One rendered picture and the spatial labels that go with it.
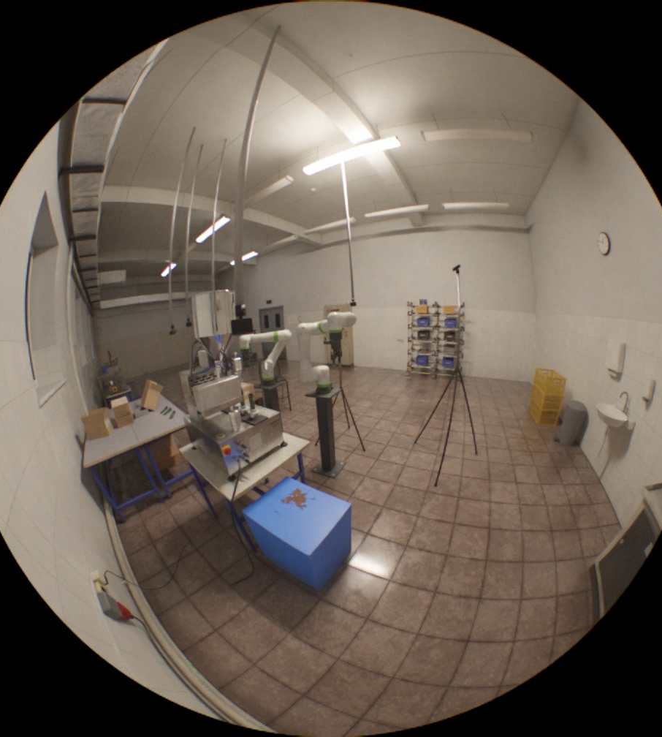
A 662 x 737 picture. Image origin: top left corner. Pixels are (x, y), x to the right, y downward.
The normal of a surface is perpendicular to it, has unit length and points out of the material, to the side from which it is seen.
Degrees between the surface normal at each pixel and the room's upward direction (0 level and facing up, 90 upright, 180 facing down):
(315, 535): 0
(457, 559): 0
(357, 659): 0
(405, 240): 90
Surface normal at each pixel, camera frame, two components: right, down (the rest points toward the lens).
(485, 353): -0.53, 0.23
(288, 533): -0.05, -0.97
